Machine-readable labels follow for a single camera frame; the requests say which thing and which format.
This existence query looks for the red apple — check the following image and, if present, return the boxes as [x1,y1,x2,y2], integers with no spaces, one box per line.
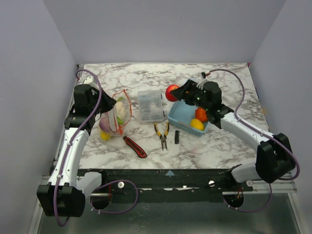
[165,84,179,102]

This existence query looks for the white cauliflower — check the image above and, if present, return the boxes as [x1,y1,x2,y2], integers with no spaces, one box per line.
[115,97,126,125]

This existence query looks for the clear zip top bag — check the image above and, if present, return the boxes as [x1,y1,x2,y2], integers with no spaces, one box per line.
[98,89,132,141]

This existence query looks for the purple onion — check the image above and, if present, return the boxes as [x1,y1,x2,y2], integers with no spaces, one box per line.
[99,117,111,133]

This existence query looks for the red black utility knife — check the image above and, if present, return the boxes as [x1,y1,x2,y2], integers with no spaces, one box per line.
[123,136,147,158]

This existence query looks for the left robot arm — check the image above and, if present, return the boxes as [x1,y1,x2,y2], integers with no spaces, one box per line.
[37,84,116,217]

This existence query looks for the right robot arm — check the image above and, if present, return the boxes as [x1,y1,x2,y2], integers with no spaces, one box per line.
[170,79,296,191]

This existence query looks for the orange small pumpkin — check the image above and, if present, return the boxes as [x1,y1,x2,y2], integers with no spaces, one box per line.
[195,108,208,122]

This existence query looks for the light blue plastic basket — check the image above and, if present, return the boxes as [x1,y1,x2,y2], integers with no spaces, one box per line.
[168,99,209,137]

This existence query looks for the yellow lemon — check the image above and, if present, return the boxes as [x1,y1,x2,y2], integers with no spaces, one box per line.
[190,118,205,131]

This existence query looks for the clear plastic screw box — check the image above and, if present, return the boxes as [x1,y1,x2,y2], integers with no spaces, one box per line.
[137,90,164,123]

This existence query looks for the black bit holder strip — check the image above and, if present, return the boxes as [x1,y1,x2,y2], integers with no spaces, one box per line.
[175,130,180,144]

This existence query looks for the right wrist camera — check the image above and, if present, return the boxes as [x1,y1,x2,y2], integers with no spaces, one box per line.
[196,72,211,90]

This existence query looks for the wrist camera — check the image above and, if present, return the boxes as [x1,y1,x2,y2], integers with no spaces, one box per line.
[82,75,98,89]
[196,72,211,90]

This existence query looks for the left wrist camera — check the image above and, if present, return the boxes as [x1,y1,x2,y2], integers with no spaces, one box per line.
[82,75,98,89]

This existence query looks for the yellow handled pliers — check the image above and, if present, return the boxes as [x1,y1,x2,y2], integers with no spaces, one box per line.
[154,121,170,150]

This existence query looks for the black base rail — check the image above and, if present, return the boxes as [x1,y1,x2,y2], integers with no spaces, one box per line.
[75,168,283,204]

